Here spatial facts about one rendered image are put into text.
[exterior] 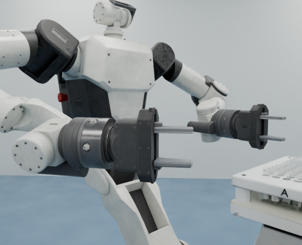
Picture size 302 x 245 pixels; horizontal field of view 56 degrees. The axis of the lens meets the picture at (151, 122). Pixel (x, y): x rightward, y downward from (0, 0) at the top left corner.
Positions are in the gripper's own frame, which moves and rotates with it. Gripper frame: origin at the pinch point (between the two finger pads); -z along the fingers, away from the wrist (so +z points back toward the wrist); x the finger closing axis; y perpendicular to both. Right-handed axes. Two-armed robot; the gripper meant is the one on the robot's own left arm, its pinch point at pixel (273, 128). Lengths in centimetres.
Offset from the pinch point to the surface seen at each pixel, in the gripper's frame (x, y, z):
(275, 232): 12.8, 29.5, -18.9
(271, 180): 5.6, 27.1, -16.3
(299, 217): 10.2, 26.8, -21.1
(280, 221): 11.3, 28.4, -19.0
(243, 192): 8.4, 29.0, -12.4
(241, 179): 6.0, 29.4, -12.3
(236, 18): -107, -232, 195
